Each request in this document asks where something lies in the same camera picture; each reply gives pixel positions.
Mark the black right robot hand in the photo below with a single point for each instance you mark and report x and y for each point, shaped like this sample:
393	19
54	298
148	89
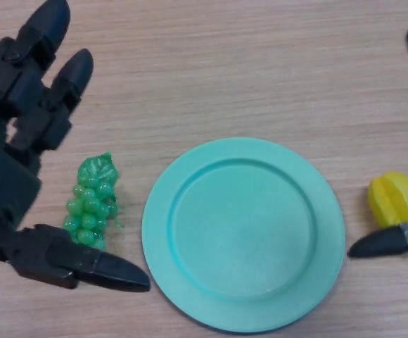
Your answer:
383	243

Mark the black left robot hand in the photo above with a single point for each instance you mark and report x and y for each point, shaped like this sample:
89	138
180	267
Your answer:
10	183

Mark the green grape bunch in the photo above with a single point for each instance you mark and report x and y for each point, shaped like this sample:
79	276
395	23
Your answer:
91	207

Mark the teal round plate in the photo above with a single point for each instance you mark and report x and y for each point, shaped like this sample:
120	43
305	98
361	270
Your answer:
242	239

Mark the yellow starfruit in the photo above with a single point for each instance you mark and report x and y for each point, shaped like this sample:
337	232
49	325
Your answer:
394	199

